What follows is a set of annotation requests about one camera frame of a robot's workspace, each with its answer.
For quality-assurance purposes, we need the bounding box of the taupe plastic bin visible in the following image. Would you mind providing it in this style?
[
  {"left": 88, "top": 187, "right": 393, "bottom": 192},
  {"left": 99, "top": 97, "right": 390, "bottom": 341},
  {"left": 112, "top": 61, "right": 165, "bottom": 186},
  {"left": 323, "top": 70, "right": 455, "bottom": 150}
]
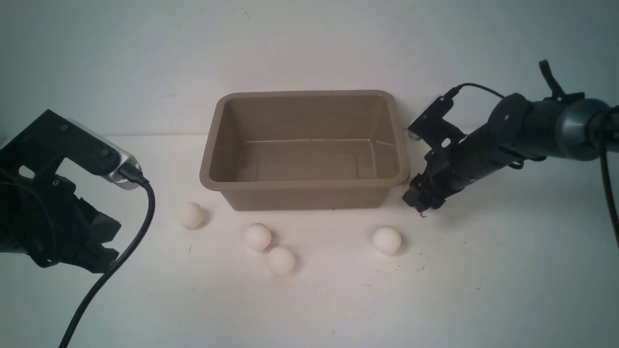
[{"left": 199, "top": 90, "right": 411, "bottom": 211}]

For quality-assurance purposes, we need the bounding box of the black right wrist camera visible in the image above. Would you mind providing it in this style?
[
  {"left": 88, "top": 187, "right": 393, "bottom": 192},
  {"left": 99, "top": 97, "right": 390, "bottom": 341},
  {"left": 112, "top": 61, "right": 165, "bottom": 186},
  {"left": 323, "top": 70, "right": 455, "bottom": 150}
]
[{"left": 407, "top": 96, "right": 466, "bottom": 150}]

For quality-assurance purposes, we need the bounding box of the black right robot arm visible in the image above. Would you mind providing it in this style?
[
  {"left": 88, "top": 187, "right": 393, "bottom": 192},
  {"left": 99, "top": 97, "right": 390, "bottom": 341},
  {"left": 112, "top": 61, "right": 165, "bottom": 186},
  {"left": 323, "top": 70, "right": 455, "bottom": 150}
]
[{"left": 403, "top": 60, "right": 618, "bottom": 212}]

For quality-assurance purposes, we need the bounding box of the black left camera cable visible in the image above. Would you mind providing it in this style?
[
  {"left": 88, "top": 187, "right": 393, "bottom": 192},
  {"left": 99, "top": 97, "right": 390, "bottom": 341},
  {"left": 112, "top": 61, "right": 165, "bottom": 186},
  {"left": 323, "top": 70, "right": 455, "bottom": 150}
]
[{"left": 58, "top": 167, "right": 156, "bottom": 348}]

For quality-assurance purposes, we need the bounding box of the black right camera cable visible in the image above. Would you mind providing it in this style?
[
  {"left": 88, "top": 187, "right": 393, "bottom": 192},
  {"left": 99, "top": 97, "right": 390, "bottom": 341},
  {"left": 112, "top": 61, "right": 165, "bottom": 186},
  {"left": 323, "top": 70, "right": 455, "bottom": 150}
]
[{"left": 442, "top": 83, "right": 619, "bottom": 247}]

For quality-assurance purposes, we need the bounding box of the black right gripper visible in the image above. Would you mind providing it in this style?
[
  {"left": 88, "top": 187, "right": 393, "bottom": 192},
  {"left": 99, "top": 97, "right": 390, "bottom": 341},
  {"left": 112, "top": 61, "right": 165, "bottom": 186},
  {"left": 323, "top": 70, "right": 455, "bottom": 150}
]
[{"left": 402, "top": 125, "right": 516, "bottom": 213}]

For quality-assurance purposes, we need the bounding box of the black camera cable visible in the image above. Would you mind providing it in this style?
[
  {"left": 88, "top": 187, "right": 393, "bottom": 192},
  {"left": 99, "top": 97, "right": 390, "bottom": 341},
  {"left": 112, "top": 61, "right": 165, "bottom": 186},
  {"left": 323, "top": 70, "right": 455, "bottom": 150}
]
[
  {"left": 58, "top": 167, "right": 156, "bottom": 348},
  {"left": 442, "top": 83, "right": 619, "bottom": 247}
]

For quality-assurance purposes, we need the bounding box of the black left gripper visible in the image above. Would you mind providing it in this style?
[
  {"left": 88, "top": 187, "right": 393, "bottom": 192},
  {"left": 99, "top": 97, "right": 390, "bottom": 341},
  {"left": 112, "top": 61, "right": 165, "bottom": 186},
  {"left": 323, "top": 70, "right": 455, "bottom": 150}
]
[{"left": 1, "top": 169, "right": 121, "bottom": 274}]

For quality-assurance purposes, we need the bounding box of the white ball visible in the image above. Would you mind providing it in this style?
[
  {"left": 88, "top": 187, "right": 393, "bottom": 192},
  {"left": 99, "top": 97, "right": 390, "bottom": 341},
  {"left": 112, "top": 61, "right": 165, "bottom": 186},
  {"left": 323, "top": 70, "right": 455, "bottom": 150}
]
[
  {"left": 243, "top": 223, "right": 272, "bottom": 252},
  {"left": 267, "top": 247, "right": 296, "bottom": 276},
  {"left": 176, "top": 202, "right": 204, "bottom": 229},
  {"left": 371, "top": 227, "right": 402, "bottom": 256}
]

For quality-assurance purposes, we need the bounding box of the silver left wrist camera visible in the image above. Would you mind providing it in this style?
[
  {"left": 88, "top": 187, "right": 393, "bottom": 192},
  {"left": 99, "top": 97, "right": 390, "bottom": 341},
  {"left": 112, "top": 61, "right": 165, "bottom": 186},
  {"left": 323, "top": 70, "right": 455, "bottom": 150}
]
[{"left": 63, "top": 118, "right": 143, "bottom": 190}]

